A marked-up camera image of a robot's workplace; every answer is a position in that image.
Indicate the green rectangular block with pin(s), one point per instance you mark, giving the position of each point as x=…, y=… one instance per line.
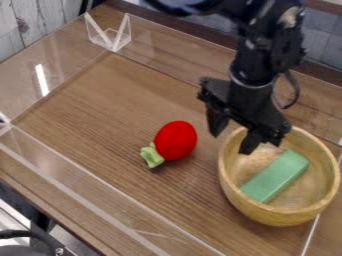
x=275, y=177

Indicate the red plush strawberry toy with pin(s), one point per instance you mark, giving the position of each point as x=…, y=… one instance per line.
x=172, y=144

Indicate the black metal bracket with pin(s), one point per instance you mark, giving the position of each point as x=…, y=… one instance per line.
x=47, y=244

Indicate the clear acrylic enclosure wall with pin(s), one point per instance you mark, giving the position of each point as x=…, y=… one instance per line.
x=84, y=107

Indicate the brown wooden bowl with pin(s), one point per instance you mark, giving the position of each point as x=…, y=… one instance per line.
x=309, y=195

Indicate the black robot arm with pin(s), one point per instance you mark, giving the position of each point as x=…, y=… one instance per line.
x=269, y=50

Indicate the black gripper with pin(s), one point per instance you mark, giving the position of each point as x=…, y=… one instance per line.
x=247, y=104

